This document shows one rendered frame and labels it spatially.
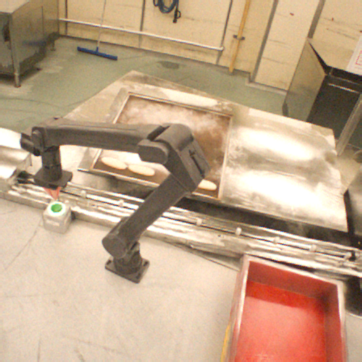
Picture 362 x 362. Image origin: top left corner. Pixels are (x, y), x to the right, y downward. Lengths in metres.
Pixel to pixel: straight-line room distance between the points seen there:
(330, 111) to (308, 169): 1.39
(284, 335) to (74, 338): 0.59
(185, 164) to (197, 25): 4.08
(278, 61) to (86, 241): 3.73
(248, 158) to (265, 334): 0.71
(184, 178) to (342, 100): 2.25
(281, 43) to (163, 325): 3.85
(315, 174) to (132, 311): 0.93
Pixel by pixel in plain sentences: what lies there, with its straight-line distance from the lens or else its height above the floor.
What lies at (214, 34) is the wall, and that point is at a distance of 4.68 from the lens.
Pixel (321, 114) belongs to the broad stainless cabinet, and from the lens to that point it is 2.83.
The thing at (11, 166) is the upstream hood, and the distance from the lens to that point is 1.29.
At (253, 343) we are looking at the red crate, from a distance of 1.03.
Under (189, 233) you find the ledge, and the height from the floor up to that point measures 0.86.
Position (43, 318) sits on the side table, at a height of 0.82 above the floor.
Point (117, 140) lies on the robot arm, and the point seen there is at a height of 1.29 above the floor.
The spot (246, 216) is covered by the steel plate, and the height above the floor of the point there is 0.82.
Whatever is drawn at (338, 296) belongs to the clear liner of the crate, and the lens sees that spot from 1.11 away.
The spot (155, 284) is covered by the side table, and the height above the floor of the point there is 0.82.
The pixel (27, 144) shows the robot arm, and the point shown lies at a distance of 1.00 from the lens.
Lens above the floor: 1.71
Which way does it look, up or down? 40 degrees down
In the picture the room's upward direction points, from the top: 12 degrees clockwise
